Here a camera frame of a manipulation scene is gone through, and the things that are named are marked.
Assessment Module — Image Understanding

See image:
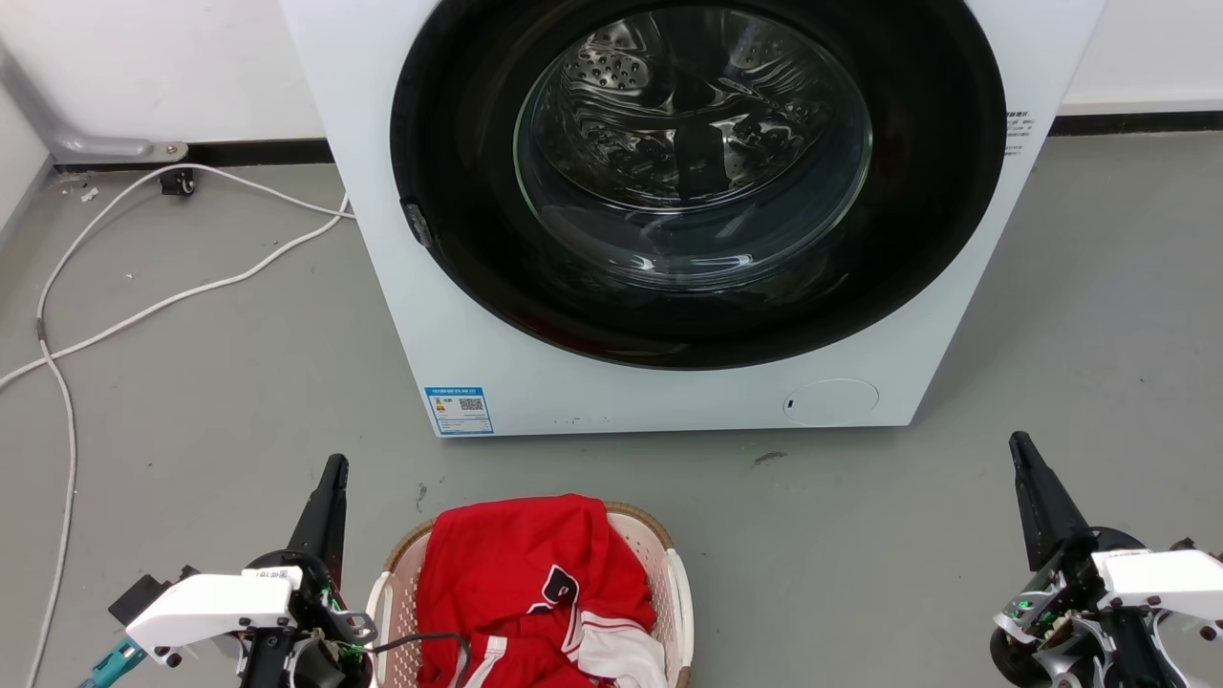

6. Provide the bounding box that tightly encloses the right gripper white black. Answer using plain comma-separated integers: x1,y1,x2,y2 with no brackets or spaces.
990,432,1223,688

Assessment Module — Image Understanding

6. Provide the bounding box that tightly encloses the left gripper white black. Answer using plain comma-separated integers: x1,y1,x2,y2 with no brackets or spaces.
108,455,379,688

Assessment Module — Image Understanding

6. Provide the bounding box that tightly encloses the white plastic laundry basket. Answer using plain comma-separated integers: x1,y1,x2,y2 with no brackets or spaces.
366,501,695,688

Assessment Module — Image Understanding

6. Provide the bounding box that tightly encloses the blue energy label sticker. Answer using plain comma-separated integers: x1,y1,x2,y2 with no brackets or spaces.
424,386,495,437

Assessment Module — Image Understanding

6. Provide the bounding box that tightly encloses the red and white jersey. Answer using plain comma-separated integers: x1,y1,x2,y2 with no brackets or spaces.
416,493,670,688

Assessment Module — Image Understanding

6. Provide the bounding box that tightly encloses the round white filter cover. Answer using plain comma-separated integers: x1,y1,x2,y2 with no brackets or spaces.
783,378,881,428

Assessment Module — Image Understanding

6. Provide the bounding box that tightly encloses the white front-load washing machine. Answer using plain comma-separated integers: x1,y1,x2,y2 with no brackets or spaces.
280,0,1107,439

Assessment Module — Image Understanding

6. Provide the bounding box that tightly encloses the round black glass washer door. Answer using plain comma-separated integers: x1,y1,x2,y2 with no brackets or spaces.
390,0,1008,371

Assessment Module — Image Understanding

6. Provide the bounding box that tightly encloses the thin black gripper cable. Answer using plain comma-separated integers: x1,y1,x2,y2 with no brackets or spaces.
367,631,471,688

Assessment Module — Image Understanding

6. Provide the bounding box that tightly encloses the teal cable connector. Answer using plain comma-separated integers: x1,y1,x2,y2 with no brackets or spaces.
76,638,149,688

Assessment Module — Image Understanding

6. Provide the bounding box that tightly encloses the white drain hose cable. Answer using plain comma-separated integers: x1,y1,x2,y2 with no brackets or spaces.
0,194,351,391

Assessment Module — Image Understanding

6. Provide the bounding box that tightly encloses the long white power cable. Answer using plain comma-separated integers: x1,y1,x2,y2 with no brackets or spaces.
24,162,356,688

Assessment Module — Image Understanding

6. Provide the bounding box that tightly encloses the grey wall pipe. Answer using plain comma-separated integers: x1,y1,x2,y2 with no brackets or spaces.
0,40,189,164

